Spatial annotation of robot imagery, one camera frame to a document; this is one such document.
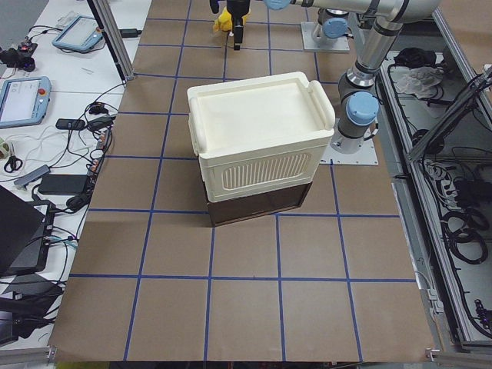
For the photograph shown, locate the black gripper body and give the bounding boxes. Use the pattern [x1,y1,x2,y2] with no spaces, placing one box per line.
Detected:
[226,0,251,25]

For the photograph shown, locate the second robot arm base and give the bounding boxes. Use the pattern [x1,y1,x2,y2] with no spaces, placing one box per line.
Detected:
[317,8,349,40]

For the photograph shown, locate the cream plastic drawer cabinet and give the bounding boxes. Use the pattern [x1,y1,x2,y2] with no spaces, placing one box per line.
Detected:
[187,71,335,202]

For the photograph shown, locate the dark brown bottom drawer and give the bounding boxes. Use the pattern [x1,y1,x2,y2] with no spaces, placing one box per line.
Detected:
[207,182,312,227]

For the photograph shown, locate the yellow plush toy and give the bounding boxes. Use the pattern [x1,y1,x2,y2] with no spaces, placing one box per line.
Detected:
[212,8,233,32]

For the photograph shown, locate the black small power brick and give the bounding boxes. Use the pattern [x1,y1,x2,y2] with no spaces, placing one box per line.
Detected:
[119,28,141,38]

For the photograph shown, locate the blue teach pendant upper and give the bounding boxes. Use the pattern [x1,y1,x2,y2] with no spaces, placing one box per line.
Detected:
[52,15,103,54]

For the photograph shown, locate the blue teach pendant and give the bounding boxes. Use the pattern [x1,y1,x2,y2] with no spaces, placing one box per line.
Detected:
[52,15,103,54]
[1,76,52,129]

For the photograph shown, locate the crumpled white cloth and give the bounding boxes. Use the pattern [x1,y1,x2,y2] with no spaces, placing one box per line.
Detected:
[395,66,444,99]

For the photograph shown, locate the blue teach pendant lower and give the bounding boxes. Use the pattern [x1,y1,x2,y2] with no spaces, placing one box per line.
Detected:
[1,76,52,129]

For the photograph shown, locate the black power adapter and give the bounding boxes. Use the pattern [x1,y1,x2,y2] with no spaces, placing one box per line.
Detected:
[38,174,88,195]

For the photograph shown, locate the black laptop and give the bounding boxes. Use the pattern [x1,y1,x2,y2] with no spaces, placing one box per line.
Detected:
[1,188,55,277]

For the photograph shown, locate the aluminium frame post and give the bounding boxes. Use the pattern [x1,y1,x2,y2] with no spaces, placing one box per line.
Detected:
[87,0,135,82]

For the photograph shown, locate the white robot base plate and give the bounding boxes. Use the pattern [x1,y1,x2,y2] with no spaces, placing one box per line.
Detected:
[320,128,379,166]

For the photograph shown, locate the black handled scissors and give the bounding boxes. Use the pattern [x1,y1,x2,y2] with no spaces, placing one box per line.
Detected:
[3,155,23,174]

